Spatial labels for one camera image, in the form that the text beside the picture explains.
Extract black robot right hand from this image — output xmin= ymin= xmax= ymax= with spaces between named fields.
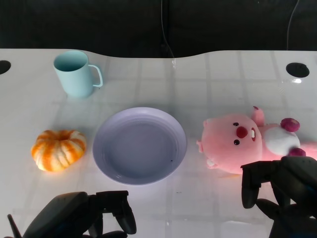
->
xmin=240 ymin=156 xmax=317 ymax=238

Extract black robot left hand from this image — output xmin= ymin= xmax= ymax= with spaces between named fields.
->
xmin=22 ymin=190 xmax=137 ymax=238

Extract pink plush doll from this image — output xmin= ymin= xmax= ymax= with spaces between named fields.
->
xmin=197 ymin=106 xmax=317 ymax=174

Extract lavender round plate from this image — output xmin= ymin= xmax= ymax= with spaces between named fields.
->
xmin=93 ymin=107 xmax=188 ymax=185

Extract thin black antenna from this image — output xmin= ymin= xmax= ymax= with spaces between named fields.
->
xmin=6 ymin=214 xmax=18 ymax=238

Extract orange white striped pumpkin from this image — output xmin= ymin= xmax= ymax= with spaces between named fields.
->
xmin=31 ymin=129 xmax=87 ymax=172

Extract black table cable grommet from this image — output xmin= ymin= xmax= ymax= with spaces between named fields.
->
xmin=285 ymin=62 xmax=310 ymax=77
xmin=0 ymin=60 xmax=12 ymax=75

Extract light blue handled cup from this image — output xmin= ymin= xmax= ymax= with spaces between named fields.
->
xmin=53 ymin=50 xmax=104 ymax=98

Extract thin grey hanging cable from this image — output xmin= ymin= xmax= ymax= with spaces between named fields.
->
xmin=286 ymin=0 xmax=298 ymax=51
xmin=160 ymin=0 xmax=175 ymax=59

